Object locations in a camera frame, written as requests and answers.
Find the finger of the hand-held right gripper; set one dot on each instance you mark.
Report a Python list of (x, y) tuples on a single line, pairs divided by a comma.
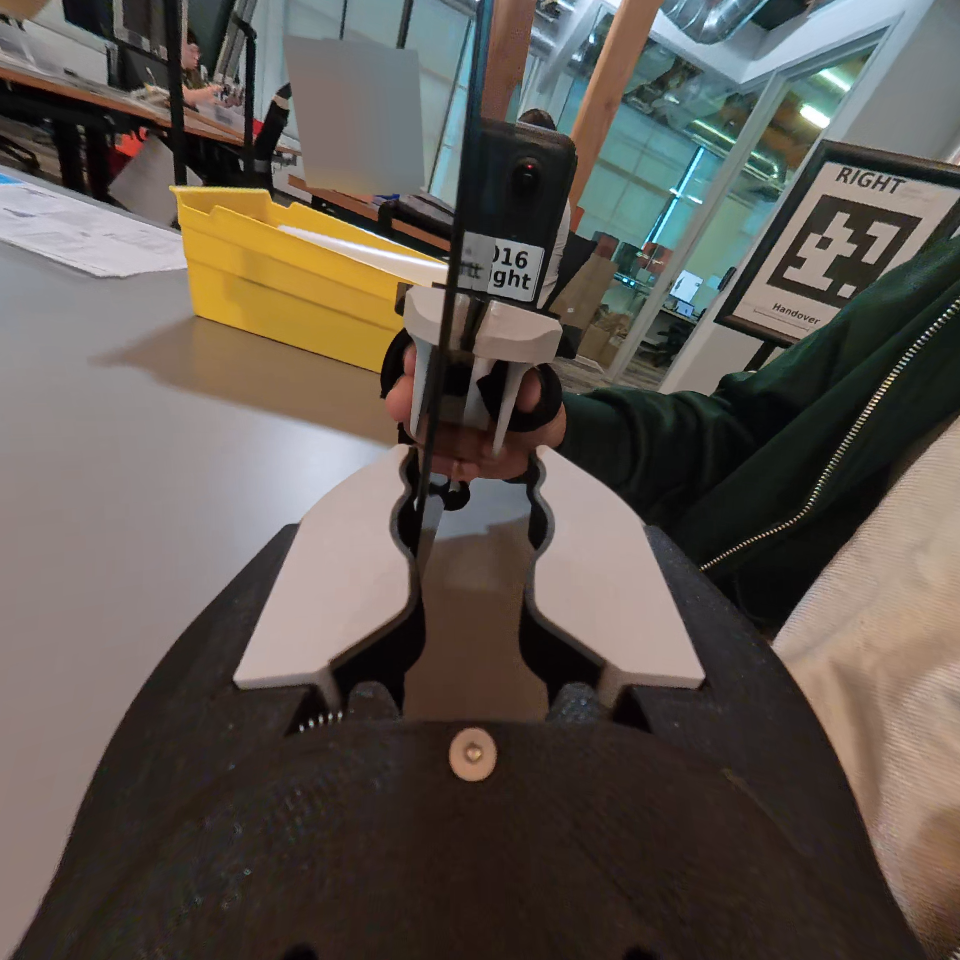
[(525, 334), (426, 319)]

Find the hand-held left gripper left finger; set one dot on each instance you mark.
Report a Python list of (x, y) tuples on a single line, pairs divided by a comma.
[(330, 592)]

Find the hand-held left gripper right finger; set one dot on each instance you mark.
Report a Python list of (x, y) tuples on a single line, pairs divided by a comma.
[(607, 592)]

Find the white bottle black lid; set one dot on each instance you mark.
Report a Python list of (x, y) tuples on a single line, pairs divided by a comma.
[(360, 251)]

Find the yellow plastic bin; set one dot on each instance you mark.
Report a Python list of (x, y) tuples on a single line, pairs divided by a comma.
[(285, 292)]

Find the person's right forearm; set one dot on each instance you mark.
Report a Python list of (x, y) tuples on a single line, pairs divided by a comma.
[(712, 450)]

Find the grey desk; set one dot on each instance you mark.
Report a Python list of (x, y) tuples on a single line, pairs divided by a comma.
[(112, 487)]

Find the wooden background desk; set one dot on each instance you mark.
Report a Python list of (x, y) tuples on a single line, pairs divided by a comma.
[(112, 105)]

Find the person's right hand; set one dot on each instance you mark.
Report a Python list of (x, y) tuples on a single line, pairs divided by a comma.
[(472, 454)]

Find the brown cardboard box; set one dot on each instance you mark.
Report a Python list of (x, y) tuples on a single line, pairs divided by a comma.
[(596, 281)]

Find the wooden pillar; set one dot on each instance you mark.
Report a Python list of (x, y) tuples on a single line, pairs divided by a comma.
[(508, 60), (615, 75)]

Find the framed marker sign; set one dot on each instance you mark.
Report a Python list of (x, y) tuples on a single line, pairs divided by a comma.
[(847, 240)]

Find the blue white printed sheet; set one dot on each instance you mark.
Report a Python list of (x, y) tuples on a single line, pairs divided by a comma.
[(82, 232)]

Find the silver ventilation duct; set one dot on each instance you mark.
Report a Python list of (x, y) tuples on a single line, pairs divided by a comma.
[(720, 15)]

